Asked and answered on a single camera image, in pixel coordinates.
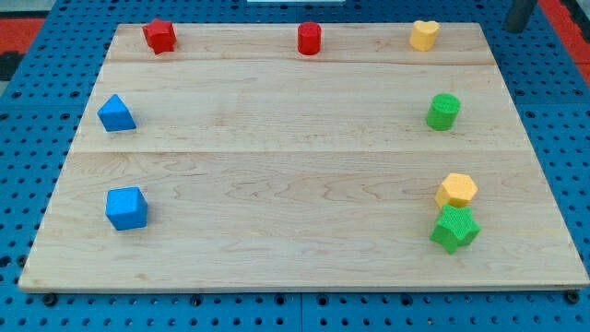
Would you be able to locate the wooden board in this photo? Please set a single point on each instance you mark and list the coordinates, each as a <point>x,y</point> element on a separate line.
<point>267,170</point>

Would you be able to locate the red cylinder block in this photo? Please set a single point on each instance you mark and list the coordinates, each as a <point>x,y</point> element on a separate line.
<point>309,38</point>

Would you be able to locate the green cylinder block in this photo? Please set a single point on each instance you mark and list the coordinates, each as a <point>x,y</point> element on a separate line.
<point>443,111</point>

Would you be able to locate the yellow hexagon block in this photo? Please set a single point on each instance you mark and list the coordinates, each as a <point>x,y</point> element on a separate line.
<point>456,190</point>

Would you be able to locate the green star block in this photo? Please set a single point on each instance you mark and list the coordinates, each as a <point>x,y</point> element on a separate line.
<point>454,227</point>

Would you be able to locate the blue cube block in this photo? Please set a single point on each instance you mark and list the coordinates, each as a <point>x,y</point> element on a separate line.
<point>126,208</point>

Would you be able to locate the yellow heart block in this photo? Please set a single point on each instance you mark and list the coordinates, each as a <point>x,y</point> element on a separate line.
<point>424,34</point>

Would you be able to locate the blue triangle block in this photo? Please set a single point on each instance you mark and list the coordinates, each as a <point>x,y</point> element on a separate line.
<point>115,116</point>

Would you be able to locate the red star block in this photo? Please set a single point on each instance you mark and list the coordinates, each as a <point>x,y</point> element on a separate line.
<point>160,35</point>

